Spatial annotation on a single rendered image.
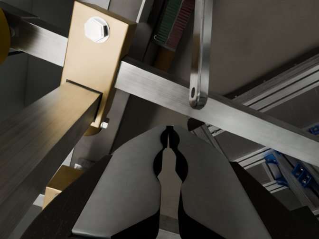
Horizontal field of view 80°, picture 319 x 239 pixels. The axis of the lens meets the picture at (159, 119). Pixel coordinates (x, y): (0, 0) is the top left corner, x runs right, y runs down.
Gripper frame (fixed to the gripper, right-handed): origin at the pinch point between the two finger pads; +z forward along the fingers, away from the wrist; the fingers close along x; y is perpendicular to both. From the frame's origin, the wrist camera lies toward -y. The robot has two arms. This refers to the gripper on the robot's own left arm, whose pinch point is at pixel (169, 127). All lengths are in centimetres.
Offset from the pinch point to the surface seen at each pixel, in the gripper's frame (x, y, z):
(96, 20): -6.4, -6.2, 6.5
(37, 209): -41, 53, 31
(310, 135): 18.0, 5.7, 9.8
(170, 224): 1.9, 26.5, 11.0
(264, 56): 50, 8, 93
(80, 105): -7.6, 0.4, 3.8
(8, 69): -31.1, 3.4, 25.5
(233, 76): 37, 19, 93
